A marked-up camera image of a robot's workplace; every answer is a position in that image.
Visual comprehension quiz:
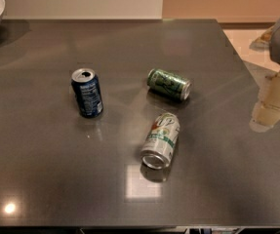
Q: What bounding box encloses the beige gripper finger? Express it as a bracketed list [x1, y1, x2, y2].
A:
[254, 71, 280, 127]

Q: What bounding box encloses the white 7up can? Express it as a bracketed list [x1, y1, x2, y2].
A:
[140, 112, 180, 170]

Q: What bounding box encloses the green soda can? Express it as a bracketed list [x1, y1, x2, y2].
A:
[147, 68, 191, 101]

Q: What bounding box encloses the blue soda can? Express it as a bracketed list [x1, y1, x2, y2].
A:
[71, 68, 103, 118]

